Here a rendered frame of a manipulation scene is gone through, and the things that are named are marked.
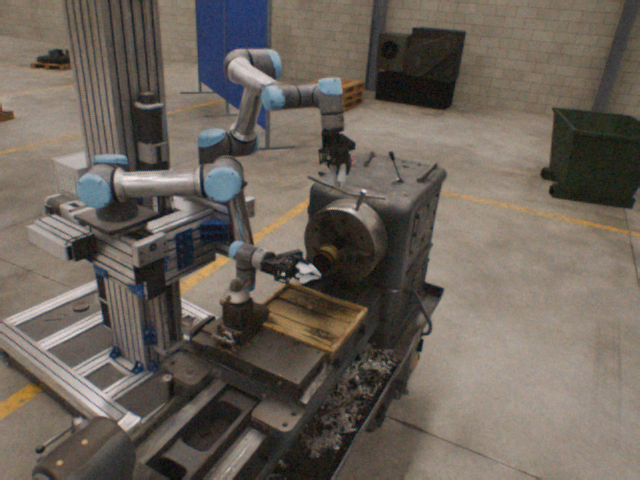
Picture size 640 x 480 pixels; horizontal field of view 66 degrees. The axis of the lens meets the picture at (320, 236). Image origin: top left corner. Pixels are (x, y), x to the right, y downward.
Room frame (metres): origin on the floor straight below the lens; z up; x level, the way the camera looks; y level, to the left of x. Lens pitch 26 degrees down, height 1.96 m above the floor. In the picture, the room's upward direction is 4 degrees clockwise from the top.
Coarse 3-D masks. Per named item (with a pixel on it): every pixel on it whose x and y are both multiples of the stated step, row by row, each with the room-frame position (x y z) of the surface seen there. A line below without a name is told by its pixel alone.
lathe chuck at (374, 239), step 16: (336, 208) 1.71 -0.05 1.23; (336, 224) 1.71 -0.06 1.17; (352, 224) 1.68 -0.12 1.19; (368, 224) 1.67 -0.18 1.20; (304, 240) 1.77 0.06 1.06; (352, 240) 1.67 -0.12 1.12; (368, 240) 1.65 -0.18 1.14; (384, 240) 1.71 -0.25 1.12; (336, 272) 1.70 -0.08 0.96; (352, 272) 1.67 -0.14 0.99; (368, 272) 1.64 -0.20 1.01
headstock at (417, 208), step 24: (360, 168) 2.16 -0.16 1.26; (384, 168) 2.18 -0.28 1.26; (408, 168) 2.21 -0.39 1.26; (312, 192) 1.93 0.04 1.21; (336, 192) 1.90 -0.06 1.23; (384, 192) 1.87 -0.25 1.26; (408, 192) 1.89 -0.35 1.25; (432, 192) 2.13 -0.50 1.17; (312, 216) 1.93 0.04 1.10; (384, 216) 1.79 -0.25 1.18; (408, 216) 1.76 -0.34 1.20; (432, 216) 2.15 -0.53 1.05; (408, 240) 1.79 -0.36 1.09; (384, 264) 1.77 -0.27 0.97; (408, 264) 1.91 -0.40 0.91
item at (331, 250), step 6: (324, 246) 1.62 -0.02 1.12; (330, 246) 1.61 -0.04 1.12; (318, 252) 1.60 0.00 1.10; (324, 252) 1.58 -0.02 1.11; (330, 252) 1.58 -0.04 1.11; (336, 252) 1.60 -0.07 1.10; (318, 258) 1.61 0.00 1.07; (324, 258) 1.56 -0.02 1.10; (330, 258) 1.56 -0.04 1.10; (336, 258) 1.59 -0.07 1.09; (318, 264) 1.59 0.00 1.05; (324, 264) 1.61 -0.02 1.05; (330, 264) 1.55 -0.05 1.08; (336, 264) 1.61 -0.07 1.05; (318, 270) 1.57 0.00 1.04; (324, 270) 1.56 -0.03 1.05
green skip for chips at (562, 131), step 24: (576, 120) 6.38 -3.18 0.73; (600, 120) 6.32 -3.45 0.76; (624, 120) 6.27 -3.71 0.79; (552, 144) 6.28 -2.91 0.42; (576, 144) 5.23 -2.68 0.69; (600, 144) 5.18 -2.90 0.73; (624, 144) 5.12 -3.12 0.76; (552, 168) 6.07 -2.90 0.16; (576, 168) 5.27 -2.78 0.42; (600, 168) 5.21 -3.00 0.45; (624, 168) 5.16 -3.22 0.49; (552, 192) 5.44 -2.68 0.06; (576, 192) 5.32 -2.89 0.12; (600, 192) 5.25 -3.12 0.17; (624, 192) 5.19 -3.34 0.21
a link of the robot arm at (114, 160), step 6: (96, 156) 1.66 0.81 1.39; (102, 156) 1.67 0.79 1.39; (108, 156) 1.67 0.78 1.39; (114, 156) 1.68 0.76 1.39; (120, 156) 1.69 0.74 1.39; (96, 162) 1.63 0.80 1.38; (102, 162) 1.62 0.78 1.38; (108, 162) 1.63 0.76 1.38; (114, 162) 1.63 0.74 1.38; (120, 162) 1.65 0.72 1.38; (126, 162) 1.68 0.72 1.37; (126, 168) 1.68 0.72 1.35
